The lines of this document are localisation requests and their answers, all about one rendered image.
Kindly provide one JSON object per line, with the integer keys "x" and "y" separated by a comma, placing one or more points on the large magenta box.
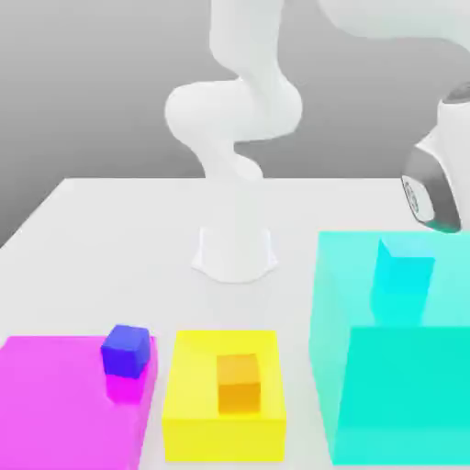
{"x": 55, "y": 404}

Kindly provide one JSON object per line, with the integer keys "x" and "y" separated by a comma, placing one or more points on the large turquoise box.
{"x": 404, "y": 396}

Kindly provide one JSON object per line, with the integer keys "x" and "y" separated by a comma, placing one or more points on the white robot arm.
{"x": 235, "y": 110}

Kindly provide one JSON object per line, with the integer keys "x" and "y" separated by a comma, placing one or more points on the small orange cube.
{"x": 238, "y": 382}

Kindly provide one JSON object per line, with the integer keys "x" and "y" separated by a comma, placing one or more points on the small blue cube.
{"x": 126, "y": 352}

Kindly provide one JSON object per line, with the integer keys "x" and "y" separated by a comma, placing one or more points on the small cyan cube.
{"x": 402, "y": 290}

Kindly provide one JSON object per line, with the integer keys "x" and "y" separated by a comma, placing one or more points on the large yellow box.
{"x": 191, "y": 404}

